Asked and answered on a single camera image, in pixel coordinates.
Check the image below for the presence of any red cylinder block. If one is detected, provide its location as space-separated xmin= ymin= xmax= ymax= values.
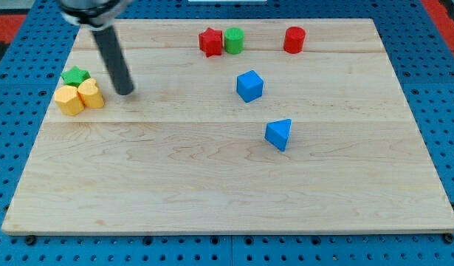
xmin=283 ymin=26 xmax=306 ymax=54

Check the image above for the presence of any green cylinder block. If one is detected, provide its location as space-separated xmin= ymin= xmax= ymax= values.
xmin=224 ymin=27 xmax=244 ymax=55

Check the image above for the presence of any yellow heart block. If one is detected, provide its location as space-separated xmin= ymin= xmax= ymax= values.
xmin=78 ymin=78 xmax=105 ymax=109

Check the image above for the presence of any blue cube block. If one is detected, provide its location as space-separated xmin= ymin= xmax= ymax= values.
xmin=236 ymin=70 xmax=264 ymax=103

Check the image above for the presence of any red star block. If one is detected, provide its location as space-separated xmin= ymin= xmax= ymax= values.
xmin=199 ymin=27 xmax=223 ymax=57

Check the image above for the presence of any wooden board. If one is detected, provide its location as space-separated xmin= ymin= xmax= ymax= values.
xmin=1 ymin=18 xmax=454 ymax=236

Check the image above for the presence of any blue triangle block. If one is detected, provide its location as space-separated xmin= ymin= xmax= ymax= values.
xmin=264 ymin=119 xmax=292 ymax=151

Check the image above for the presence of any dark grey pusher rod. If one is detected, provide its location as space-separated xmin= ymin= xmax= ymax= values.
xmin=92 ymin=26 xmax=134 ymax=95

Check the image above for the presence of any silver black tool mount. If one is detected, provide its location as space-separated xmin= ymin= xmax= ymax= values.
xmin=56 ymin=0 xmax=133 ymax=29

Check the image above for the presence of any yellow hexagon block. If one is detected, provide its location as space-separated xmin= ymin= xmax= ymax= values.
xmin=54 ymin=85 xmax=85 ymax=116

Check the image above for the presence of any green star block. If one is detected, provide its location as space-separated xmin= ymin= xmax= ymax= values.
xmin=61 ymin=66 xmax=91 ymax=87

